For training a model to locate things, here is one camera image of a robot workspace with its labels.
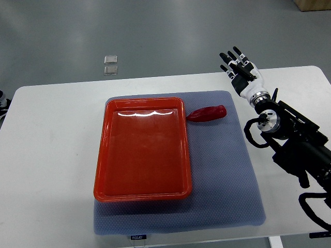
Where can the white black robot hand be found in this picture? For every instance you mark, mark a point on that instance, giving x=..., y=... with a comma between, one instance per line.
x=245, y=77

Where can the red pepper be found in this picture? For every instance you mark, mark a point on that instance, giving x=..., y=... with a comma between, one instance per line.
x=206, y=114

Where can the red plastic tray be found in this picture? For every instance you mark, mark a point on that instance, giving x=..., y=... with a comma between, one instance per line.
x=143, y=153

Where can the cardboard box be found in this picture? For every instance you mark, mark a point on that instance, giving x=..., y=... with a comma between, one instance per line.
x=312, y=5

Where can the grey-blue mesh mat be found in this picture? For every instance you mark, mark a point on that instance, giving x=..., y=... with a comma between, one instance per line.
x=225, y=191

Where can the upper metal floor plate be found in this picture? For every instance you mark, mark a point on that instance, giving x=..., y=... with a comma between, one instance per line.
x=110, y=59

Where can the white table leg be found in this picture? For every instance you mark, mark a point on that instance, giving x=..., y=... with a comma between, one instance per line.
x=275, y=242

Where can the dark blue table label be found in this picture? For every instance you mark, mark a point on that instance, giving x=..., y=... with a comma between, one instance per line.
x=315, y=235

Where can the black table label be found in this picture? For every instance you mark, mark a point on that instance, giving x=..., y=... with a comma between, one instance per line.
x=138, y=237

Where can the black white shoe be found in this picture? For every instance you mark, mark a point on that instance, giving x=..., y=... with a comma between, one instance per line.
x=4, y=104

